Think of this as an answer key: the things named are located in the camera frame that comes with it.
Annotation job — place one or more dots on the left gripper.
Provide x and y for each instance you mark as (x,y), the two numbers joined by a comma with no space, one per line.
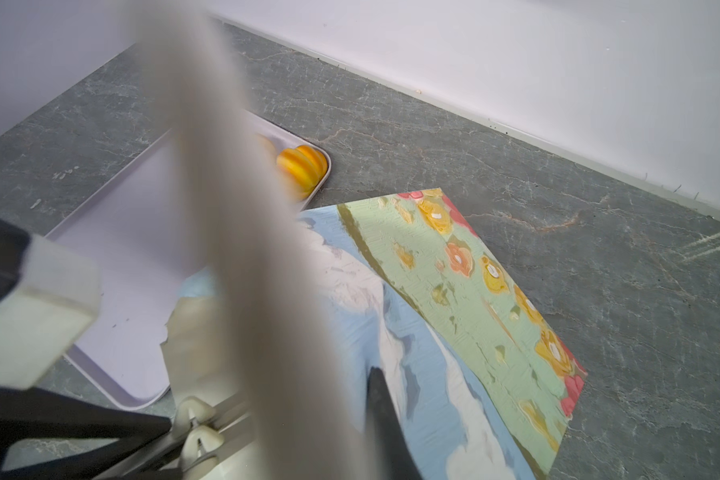
(35,413)

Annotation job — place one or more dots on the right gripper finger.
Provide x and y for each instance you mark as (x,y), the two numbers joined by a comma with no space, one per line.
(384,434)

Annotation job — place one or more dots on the floral paper bag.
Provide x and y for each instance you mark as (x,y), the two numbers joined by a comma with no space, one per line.
(293,308)

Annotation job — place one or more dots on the white kitchen tongs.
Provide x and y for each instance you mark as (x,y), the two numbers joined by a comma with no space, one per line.
(202,442)

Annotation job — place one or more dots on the yellow twisted bread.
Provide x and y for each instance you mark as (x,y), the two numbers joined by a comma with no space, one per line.
(303,168)

